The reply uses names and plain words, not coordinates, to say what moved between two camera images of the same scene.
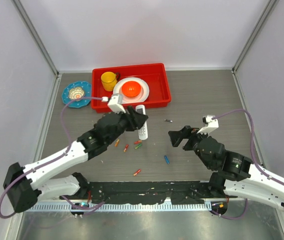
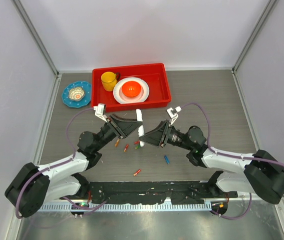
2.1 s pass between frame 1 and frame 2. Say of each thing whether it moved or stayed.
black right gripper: moved
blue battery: stayed
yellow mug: stayed
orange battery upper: stayed
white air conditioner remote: moved
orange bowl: stayed
